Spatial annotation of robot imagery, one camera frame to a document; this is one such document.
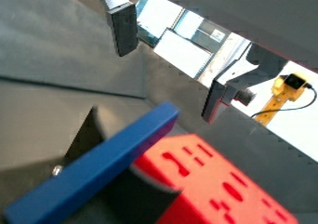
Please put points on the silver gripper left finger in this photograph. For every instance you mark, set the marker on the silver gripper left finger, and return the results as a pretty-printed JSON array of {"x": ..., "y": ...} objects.
[{"x": 121, "y": 18}]

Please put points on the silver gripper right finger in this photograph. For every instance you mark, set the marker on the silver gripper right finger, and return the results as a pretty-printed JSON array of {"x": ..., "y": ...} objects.
[{"x": 256, "y": 66}]

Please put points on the blue rectangular block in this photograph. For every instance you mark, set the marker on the blue rectangular block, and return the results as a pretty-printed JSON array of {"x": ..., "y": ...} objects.
[{"x": 57, "y": 197}]

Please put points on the red shape-sorting board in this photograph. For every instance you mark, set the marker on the red shape-sorting board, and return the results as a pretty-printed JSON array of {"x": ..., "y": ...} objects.
[{"x": 218, "y": 195}]

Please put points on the black curved fixture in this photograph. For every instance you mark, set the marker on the black curved fixture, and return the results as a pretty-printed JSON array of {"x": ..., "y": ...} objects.
[{"x": 133, "y": 199}]

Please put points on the yellow camera mount stand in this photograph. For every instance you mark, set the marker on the yellow camera mount stand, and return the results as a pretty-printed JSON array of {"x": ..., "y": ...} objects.
[{"x": 287, "y": 89}]

